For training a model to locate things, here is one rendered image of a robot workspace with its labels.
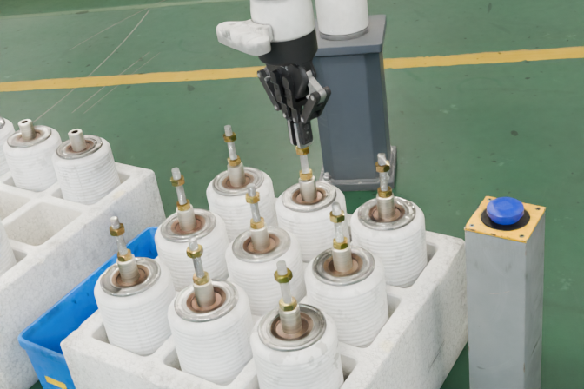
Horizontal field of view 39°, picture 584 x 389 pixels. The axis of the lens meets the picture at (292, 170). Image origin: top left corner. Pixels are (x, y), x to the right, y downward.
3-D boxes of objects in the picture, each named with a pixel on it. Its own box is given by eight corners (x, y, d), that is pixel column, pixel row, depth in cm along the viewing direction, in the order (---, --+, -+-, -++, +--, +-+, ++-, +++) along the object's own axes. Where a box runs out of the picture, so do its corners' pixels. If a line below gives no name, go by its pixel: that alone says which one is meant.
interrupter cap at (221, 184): (238, 165, 124) (237, 161, 124) (275, 178, 119) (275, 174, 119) (202, 189, 119) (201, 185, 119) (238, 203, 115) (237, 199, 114)
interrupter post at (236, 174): (238, 178, 121) (235, 158, 119) (250, 181, 119) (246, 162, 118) (227, 185, 119) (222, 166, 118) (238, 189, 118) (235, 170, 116)
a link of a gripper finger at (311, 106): (310, 91, 99) (295, 114, 105) (319, 103, 99) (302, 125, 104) (328, 83, 101) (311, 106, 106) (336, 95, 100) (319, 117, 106)
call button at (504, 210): (494, 207, 95) (494, 193, 94) (528, 214, 93) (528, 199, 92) (481, 227, 92) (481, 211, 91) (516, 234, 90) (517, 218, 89)
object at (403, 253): (357, 304, 120) (345, 200, 111) (422, 294, 120) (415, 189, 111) (367, 349, 112) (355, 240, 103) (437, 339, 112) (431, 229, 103)
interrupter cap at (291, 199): (315, 178, 118) (314, 174, 117) (348, 198, 112) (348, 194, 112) (271, 200, 114) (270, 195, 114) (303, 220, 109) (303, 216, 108)
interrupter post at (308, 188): (311, 192, 115) (308, 172, 113) (321, 198, 113) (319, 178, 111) (297, 199, 114) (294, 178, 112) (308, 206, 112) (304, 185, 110)
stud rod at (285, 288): (288, 313, 91) (279, 258, 87) (296, 315, 90) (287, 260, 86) (284, 319, 90) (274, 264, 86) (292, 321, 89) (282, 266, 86)
